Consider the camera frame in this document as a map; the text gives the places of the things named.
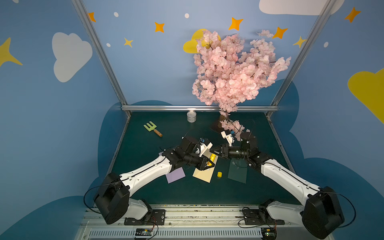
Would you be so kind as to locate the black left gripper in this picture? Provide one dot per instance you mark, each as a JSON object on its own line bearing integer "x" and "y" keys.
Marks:
{"x": 200, "y": 160}

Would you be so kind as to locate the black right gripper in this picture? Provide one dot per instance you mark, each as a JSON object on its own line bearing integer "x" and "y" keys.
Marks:
{"x": 224, "y": 150}

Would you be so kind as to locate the cream yellow envelope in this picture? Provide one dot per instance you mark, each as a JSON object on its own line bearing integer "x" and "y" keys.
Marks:
{"x": 205, "y": 175}

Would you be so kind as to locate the dark green envelope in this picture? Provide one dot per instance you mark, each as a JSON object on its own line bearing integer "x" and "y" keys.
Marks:
{"x": 238, "y": 170}

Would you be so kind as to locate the purple envelope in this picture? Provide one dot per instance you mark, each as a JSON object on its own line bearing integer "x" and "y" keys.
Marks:
{"x": 175, "y": 175}

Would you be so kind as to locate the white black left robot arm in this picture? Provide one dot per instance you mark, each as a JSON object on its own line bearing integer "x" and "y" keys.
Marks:
{"x": 113, "y": 195}

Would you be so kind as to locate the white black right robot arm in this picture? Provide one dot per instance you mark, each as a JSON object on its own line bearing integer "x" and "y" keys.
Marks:
{"x": 319, "y": 209}

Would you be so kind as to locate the silver tin can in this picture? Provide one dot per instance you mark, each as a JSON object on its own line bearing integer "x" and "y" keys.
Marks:
{"x": 191, "y": 116}

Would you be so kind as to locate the pink cherry blossom tree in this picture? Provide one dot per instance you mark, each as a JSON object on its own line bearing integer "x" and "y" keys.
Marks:
{"x": 228, "y": 76}

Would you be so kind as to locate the left green circuit board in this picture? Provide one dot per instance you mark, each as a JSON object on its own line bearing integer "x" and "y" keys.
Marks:
{"x": 144, "y": 233}

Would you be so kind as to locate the green circuit board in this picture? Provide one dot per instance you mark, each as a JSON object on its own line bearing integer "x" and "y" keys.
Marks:
{"x": 144, "y": 233}
{"x": 268, "y": 234}

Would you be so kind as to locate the right green circuit board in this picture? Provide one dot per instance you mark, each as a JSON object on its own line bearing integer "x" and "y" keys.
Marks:
{"x": 268, "y": 234}

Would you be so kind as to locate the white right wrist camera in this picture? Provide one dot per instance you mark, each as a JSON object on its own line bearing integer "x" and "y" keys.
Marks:
{"x": 229, "y": 136}

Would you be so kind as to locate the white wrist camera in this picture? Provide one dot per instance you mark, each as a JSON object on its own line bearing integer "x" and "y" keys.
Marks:
{"x": 204, "y": 145}
{"x": 229, "y": 136}

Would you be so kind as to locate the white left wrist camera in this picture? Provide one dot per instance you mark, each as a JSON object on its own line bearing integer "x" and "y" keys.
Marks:
{"x": 204, "y": 145}

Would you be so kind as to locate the horizontal aluminium frame rail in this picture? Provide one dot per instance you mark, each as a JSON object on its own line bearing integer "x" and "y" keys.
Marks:
{"x": 152, "y": 108}

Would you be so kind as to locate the yellow-green garden fork wooden handle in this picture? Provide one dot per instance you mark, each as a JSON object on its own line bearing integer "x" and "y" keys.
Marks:
{"x": 151, "y": 127}

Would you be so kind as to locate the aluminium front mounting rail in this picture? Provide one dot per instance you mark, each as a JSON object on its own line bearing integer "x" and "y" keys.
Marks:
{"x": 190, "y": 222}

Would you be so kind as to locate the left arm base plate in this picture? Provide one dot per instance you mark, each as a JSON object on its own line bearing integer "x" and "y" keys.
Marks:
{"x": 151, "y": 217}

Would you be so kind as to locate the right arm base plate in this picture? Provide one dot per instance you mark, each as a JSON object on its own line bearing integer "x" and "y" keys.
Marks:
{"x": 255, "y": 217}

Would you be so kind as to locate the right aluminium frame post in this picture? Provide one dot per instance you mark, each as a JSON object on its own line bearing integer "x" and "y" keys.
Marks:
{"x": 312, "y": 37}

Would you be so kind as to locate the aluminium frame post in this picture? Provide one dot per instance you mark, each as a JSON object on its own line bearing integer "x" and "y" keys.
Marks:
{"x": 90, "y": 29}
{"x": 312, "y": 37}

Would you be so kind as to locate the left aluminium frame post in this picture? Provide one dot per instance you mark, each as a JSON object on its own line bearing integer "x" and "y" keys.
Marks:
{"x": 90, "y": 29}

